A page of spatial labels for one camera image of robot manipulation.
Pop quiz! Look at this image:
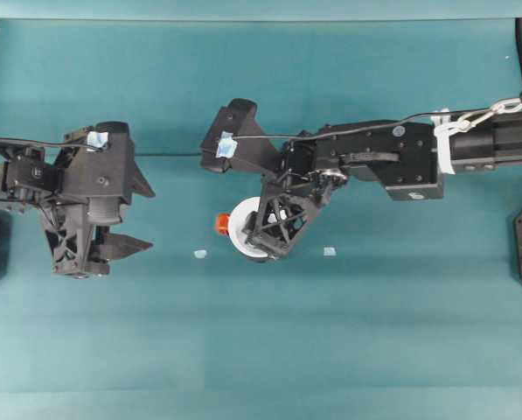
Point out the white paper cup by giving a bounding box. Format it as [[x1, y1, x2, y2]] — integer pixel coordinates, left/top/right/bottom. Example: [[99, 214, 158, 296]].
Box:
[[227, 196, 283, 263]]

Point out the silver snap hook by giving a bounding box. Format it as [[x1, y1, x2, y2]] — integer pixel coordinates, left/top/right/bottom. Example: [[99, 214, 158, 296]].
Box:
[[456, 98, 522, 132]]

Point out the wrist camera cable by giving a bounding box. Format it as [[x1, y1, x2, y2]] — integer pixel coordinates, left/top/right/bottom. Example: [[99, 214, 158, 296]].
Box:
[[0, 136, 91, 148], [232, 111, 463, 142]]

